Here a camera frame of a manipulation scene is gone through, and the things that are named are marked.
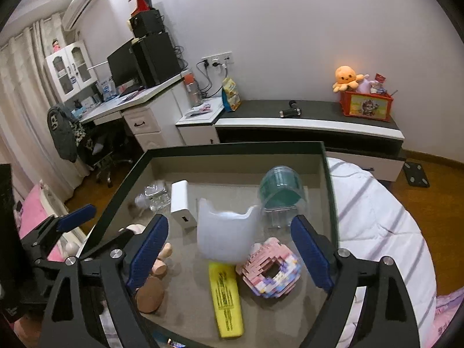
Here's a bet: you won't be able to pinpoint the black flat board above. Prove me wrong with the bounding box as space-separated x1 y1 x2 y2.
0 164 23 262

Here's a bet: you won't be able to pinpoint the black and pink cardboard box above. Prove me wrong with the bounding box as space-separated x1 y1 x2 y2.
78 141 339 348

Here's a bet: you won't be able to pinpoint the orange octopus plush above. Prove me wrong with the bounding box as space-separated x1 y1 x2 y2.
332 66 365 93

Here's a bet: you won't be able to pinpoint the red and white packet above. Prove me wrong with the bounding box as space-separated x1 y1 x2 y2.
370 73 388 95

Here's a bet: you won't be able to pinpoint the pink plush toy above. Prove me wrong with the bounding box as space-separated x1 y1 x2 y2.
357 74 374 93

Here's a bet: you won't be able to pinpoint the papers on nightstand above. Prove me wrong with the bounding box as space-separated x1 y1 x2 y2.
186 103 213 117

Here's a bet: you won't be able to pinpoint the black speaker box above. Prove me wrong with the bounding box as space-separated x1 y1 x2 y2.
129 9 164 39

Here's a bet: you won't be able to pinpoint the white power bank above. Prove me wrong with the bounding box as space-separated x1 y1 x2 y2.
170 180 199 230

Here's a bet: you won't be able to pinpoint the pink brick-built donut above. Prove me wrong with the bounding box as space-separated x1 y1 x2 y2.
235 237 302 298

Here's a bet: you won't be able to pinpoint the orange storage box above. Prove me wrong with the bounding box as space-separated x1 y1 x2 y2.
340 90 394 123

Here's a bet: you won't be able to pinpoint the white air conditioner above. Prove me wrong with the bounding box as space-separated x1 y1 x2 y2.
61 0 102 31

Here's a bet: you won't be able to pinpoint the black computer monitor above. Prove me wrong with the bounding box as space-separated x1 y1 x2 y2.
107 38 140 88

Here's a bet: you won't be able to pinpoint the blue boxes on desk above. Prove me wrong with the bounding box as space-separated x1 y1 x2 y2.
98 79 117 100

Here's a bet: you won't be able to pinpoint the pink bed sheet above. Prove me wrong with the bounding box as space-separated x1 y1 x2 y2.
12 185 80 265

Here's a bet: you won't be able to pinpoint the bottle with orange cap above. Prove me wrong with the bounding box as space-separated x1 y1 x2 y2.
183 73 202 106

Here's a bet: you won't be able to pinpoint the clear teal tape dispenser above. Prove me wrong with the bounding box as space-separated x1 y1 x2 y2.
257 166 307 231

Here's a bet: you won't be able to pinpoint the white desk with drawers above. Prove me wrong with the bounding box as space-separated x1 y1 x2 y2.
78 69 189 151

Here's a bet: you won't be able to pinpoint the pink printed blanket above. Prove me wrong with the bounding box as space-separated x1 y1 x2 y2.
424 286 464 348

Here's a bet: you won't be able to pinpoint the yellow snack bag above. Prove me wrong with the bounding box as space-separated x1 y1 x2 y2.
221 77 242 112

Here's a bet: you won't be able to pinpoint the white nightstand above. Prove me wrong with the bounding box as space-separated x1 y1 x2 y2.
176 96 225 146

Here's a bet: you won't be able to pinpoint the yellow highlighter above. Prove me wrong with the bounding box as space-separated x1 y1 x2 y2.
208 261 245 339

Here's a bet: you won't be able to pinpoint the black power cable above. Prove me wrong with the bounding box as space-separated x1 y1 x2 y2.
196 60 227 98

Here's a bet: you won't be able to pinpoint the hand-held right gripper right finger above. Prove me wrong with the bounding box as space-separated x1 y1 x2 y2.
290 215 423 348

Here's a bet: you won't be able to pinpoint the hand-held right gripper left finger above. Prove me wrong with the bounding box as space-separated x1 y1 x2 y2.
38 214 170 348

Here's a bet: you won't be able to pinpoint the black office chair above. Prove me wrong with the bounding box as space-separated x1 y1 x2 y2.
74 121 135 189

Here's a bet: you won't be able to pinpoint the pink doll figure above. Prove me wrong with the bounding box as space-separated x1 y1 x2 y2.
119 223 174 314

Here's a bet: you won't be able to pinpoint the clear plastic figure toy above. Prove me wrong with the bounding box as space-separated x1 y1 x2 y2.
128 180 172 218

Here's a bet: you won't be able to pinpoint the white glass-door cabinet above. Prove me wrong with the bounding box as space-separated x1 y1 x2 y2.
44 40 98 104

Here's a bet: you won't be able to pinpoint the black bathroom scale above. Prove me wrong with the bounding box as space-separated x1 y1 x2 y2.
404 161 431 188

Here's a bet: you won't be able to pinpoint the dark grey jacket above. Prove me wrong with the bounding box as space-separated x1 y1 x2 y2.
46 104 86 163

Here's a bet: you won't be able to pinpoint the black and white low cabinet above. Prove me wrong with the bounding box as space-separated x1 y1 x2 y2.
214 99 407 182

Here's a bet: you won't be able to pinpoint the white cat-shaped cup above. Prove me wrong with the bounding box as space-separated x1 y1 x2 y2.
197 197 262 264

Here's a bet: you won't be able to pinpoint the black computer tower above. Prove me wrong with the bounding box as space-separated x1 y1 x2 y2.
131 32 182 88

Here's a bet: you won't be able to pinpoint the beige curtain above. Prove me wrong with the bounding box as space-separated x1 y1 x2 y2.
0 12 78 204

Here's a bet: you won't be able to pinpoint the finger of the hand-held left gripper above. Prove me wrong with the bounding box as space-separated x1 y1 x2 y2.
78 229 136 260
22 204 97 258

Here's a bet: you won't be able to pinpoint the white wall outlet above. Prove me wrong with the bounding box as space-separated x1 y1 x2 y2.
202 54 233 66

